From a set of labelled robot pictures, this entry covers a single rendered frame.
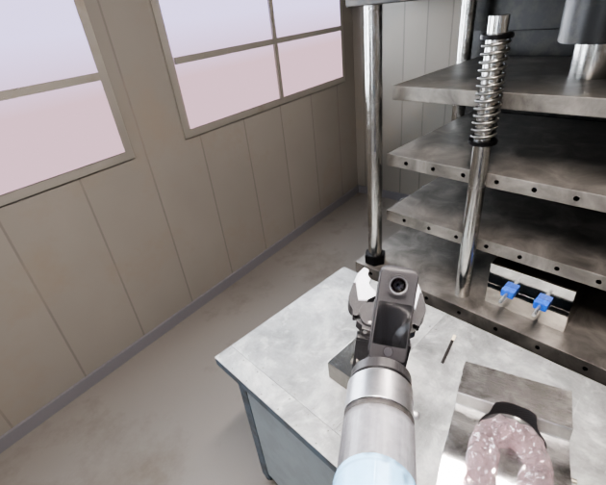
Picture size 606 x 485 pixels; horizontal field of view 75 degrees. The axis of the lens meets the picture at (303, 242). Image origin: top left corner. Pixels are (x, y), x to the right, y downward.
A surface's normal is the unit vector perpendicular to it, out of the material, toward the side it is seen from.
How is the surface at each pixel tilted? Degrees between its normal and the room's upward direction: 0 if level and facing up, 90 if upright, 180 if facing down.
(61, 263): 90
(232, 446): 0
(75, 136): 90
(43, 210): 90
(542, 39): 90
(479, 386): 0
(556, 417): 0
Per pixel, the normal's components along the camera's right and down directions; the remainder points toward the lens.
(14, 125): 0.79, 0.25
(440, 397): -0.10, -0.85
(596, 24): -0.65, 0.45
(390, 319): -0.14, 0.02
